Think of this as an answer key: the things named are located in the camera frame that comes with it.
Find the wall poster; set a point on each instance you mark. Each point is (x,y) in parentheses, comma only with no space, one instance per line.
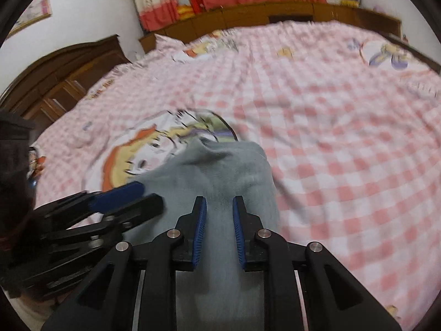
(32,10)

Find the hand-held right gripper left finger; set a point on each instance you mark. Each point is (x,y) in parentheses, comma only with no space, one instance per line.
(199,234)

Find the pink checked cartoon blanket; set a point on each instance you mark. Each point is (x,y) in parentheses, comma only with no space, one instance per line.
(327,127)

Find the dark wooden headboard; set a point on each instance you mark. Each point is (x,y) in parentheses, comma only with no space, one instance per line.
(51,76)

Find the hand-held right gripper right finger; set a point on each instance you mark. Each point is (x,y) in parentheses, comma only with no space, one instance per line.
(239,234)

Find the red and yellow boxes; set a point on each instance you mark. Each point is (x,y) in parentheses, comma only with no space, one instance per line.
(188,8)

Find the long wooden cabinet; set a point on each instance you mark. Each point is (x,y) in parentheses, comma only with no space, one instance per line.
(248,15)

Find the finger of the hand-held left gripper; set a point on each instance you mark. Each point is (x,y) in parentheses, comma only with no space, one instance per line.
(137,212)
(117,196)

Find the grey pants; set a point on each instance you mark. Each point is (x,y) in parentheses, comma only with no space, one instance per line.
(213,179)

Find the narrow red and cream curtain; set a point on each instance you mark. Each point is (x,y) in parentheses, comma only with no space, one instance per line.
(155,0)

